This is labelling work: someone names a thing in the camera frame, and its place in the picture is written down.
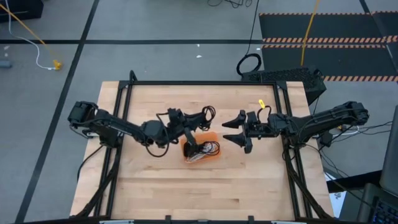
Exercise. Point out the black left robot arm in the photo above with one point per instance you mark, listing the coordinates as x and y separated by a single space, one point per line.
124 126

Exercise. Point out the black aluminium table frame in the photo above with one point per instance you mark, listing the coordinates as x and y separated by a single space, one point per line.
199 83

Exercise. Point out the computer monitor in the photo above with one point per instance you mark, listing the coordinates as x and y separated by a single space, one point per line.
391 149

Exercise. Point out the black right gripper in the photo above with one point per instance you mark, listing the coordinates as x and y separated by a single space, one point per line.
264 129

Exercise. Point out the black orange-striped floor mat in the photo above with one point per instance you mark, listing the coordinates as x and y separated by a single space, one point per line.
342 26
342 62

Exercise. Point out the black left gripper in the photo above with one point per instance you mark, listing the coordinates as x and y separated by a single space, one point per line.
178 119

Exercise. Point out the black keyboard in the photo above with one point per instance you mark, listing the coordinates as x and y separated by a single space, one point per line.
387 213

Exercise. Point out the translucent orange plastic bin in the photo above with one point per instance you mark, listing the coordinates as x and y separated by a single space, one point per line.
214 137

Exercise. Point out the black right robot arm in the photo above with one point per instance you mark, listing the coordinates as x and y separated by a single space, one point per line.
326 119

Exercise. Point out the black box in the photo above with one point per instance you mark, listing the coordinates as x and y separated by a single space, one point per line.
21 9

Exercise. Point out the small grey box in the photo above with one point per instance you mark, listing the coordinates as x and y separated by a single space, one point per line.
5 64

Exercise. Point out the dark grey desk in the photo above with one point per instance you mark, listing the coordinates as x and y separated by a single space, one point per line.
373 191

